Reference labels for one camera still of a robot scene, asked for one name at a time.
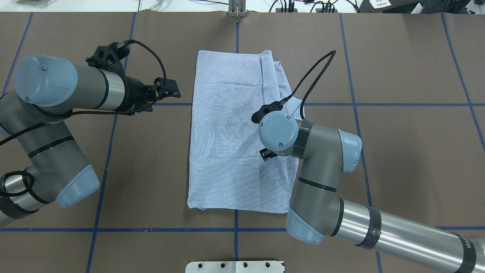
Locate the aluminium frame post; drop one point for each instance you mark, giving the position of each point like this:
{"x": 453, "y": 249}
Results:
{"x": 237, "y": 8}

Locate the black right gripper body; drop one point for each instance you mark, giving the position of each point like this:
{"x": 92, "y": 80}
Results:
{"x": 266, "y": 154}

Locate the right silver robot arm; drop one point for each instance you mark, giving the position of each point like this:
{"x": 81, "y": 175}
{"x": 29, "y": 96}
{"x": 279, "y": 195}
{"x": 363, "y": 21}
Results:
{"x": 316, "y": 211}

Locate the light blue striped shirt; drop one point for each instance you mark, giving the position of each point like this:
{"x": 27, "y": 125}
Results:
{"x": 226, "y": 170}

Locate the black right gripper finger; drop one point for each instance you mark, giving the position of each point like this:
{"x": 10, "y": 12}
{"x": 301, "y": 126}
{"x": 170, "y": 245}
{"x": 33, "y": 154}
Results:
{"x": 267, "y": 154}

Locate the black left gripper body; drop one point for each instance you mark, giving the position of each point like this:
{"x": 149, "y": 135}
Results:
{"x": 135, "y": 94}

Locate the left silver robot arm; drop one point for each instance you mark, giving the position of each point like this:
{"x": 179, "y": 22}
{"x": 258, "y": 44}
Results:
{"x": 47, "y": 91}

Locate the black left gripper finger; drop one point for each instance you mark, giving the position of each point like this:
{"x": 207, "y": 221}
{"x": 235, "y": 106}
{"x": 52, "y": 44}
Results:
{"x": 162, "y": 94}
{"x": 161, "y": 84}

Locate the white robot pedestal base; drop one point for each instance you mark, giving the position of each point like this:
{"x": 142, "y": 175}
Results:
{"x": 252, "y": 266}

